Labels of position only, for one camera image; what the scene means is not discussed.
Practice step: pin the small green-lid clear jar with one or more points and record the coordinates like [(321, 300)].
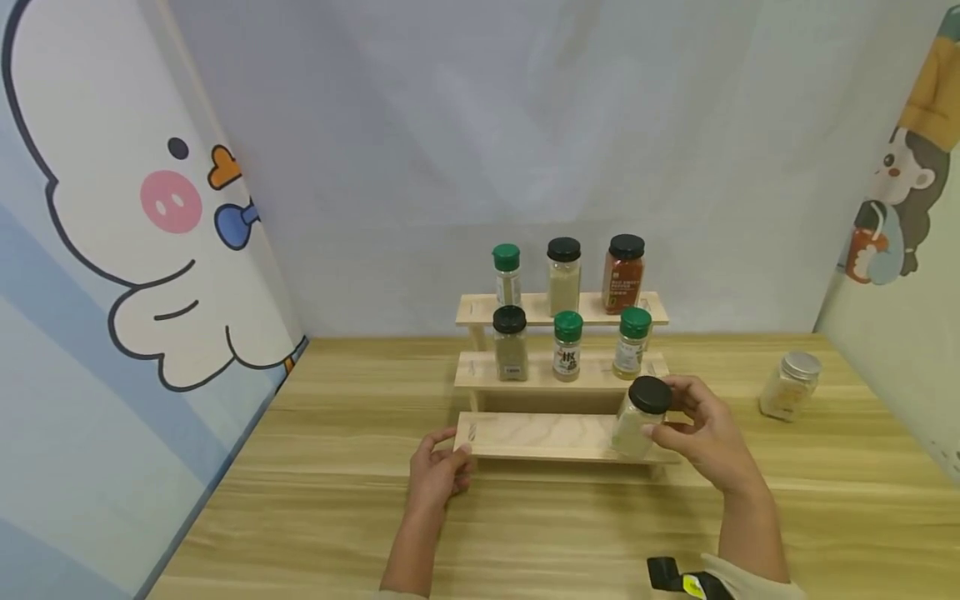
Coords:
[(507, 279)]

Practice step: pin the person's left hand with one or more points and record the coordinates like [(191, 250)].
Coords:
[(433, 477)]

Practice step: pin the person's right hand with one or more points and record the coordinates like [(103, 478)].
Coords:
[(709, 442)]

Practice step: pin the black-lid dark herb jar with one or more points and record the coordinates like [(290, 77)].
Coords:
[(510, 350)]

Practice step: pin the black wrist band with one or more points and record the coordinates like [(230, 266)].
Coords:
[(686, 579)]

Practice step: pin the black-lid red powder jar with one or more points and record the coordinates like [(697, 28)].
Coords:
[(622, 283)]

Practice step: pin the green-lid yellow label jar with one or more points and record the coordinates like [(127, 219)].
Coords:
[(630, 350)]

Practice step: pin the silver-lid glass jar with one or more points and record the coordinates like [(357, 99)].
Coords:
[(787, 392)]

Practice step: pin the green-lid white label jar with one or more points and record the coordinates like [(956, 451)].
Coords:
[(568, 354)]

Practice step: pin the person's right forearm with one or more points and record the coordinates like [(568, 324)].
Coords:
[(754, 542)]

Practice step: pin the black-lid white powder jar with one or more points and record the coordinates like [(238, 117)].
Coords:
[(636, 427)]

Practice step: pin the black-lid pale powder jar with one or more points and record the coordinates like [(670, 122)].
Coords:
[(563, 283)]

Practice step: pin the person's left forearm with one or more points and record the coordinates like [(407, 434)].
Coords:
[(416, 554)]

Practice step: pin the wooden three-tier spice rack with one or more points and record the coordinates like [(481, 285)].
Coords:
[(547, 435)]

